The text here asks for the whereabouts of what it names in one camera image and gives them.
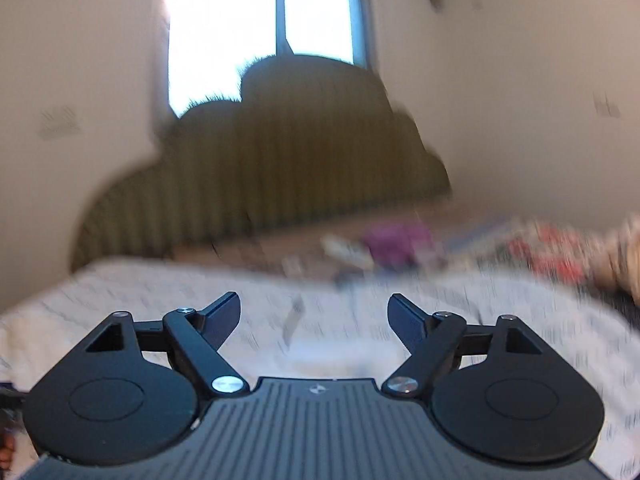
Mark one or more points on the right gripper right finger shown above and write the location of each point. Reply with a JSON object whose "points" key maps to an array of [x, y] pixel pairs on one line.
{"points": [[436, 344]]}

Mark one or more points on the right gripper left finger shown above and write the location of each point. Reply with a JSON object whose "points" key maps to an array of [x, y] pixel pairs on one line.
{"points": [[191, 340]]}

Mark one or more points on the white wall switch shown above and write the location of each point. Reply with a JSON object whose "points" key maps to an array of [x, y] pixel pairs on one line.
{"points": [[604, 107]]}

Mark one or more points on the peach crumpled garment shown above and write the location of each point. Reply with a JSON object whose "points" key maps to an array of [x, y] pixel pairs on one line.
{"points": [[618, 267]]}

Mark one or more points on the green upholstered headboard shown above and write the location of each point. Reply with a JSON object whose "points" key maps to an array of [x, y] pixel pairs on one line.
{"points": [[309, 139]]}

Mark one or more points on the purple garment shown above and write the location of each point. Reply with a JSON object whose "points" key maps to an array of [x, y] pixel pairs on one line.
{"points": [[398, 244]]}

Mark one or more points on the red floral cloth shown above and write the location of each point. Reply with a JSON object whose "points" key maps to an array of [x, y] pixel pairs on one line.
{"points": [[557, 253]]}

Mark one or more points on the headboard wall window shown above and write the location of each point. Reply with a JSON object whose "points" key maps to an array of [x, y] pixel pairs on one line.
{"points": [[207, 45]]}

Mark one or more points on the white script-printed bedsheet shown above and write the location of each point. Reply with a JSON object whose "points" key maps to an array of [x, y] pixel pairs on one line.
{"points": [[318, 330]]}

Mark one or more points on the double wall socket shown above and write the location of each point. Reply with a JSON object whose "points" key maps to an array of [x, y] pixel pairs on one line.
{"points": [[57, 122]]}

